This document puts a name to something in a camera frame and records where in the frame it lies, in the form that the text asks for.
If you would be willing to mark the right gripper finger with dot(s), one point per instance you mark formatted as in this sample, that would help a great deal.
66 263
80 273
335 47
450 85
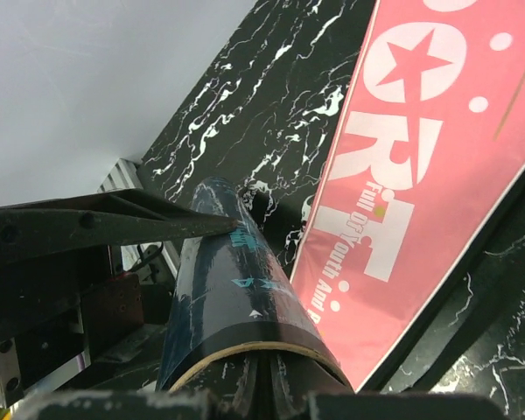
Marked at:
123 217

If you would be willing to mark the black shuttlecock tube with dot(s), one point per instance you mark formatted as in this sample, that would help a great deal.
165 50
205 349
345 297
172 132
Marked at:
232 297

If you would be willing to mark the pink racket bag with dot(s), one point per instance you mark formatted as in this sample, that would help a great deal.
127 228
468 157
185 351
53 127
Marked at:
430 140

